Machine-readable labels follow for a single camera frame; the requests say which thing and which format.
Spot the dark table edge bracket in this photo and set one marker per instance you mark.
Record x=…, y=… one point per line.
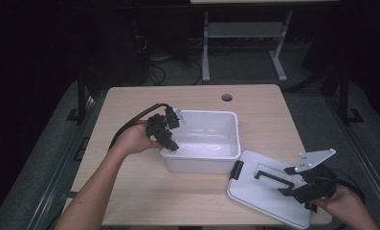
x=69, y=195

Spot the person's left hand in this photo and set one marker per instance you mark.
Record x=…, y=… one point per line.
x=135, y=140

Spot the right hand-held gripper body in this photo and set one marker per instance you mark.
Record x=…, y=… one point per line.
x=321, y=183

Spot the black metal stand post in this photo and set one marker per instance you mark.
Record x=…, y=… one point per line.
x=344, y=99
x=81, y=99

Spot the aluminium frame rail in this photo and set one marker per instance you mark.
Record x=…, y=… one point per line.
x=66, y=153
x=358, y=140

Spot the person's right hand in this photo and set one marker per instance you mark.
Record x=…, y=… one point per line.
x=347, y=202

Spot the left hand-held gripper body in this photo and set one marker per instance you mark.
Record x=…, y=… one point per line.
x=157, y=126

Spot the grey metal-legged table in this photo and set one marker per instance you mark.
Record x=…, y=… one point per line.
x=241, y=29

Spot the white plastic storage box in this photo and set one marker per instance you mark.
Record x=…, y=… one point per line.
x=206, y=134

